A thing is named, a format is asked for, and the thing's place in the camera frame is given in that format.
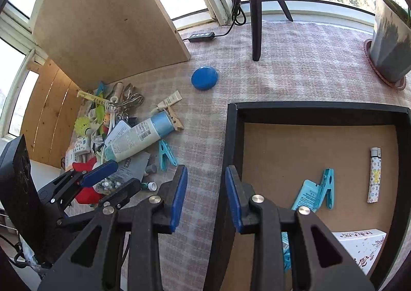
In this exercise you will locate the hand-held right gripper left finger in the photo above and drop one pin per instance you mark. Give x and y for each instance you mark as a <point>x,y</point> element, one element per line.
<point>179,194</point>

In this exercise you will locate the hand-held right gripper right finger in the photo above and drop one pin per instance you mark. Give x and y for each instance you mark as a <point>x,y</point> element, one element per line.
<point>232,198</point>

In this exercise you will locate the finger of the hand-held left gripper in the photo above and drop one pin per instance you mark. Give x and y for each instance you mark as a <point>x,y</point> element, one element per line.
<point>99,172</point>
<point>123,190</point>

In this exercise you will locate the teal plastic clothespin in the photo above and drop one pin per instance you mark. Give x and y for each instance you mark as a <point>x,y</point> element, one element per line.
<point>166,156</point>
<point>328,186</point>

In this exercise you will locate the white bottle with blue cap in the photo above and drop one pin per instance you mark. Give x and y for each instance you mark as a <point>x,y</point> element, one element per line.
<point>141,137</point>

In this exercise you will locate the black cardboard box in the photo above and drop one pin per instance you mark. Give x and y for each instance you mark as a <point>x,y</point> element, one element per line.
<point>234,137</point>

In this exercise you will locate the clear bag of vials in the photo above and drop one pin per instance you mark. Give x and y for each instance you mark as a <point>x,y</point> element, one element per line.
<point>107,185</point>

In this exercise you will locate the grey sachet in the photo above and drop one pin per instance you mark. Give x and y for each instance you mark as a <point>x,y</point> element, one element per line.
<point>135,167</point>

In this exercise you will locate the red plush toy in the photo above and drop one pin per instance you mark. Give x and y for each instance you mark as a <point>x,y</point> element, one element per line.
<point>86,196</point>

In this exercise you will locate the white dotted packet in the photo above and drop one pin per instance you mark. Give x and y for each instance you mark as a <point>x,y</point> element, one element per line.
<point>78,146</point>

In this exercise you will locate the yellow green shuttlecock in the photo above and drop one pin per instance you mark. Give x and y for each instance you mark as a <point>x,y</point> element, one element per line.
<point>82,125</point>

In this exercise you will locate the green packet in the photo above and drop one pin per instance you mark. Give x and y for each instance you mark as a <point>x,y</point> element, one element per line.
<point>99,111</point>

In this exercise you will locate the wooden clothespin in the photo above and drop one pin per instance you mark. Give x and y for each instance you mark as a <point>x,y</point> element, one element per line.
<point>175,121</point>

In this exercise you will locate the teal sachet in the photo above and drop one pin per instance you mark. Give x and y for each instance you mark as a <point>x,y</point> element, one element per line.
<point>308,196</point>

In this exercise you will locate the yellow paper wrapper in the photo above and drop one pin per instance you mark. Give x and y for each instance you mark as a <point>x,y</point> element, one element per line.
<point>90,97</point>

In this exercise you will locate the large metal clip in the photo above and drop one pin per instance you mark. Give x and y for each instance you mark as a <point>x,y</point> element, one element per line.
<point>130,101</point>

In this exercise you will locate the pine slat panel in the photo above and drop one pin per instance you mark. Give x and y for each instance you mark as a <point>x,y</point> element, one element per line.
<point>48,111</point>

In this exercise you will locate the teal packet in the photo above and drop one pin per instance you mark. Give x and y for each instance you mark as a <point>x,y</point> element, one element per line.
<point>100,88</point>

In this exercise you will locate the cream cosmetic tube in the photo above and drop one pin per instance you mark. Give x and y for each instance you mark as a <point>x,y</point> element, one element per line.
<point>168,100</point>

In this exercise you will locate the blue round lid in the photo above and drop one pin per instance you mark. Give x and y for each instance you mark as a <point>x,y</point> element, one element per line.
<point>204,78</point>

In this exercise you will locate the white blossom print box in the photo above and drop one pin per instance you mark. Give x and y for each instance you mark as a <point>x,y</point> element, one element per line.
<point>359,246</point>

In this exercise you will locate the pink plaid tablecloth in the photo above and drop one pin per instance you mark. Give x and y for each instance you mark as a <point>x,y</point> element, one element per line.
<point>289,69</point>

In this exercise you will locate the white patterned lighter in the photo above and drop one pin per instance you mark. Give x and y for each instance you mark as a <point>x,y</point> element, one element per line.
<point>374,175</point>

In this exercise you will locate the light wooden board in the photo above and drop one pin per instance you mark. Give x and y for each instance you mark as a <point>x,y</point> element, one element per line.
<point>109,18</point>

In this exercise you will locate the black usb hub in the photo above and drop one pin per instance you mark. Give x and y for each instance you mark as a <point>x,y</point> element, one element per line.
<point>201,37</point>

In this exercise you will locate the black tripod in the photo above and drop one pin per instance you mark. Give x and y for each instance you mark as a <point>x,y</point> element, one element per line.
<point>256,15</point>

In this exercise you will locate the pink woven coaster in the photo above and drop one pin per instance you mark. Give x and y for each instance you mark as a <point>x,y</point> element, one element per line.
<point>368,53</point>

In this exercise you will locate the potted plant in grey pot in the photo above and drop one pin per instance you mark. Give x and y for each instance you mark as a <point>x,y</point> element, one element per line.
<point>385,47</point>

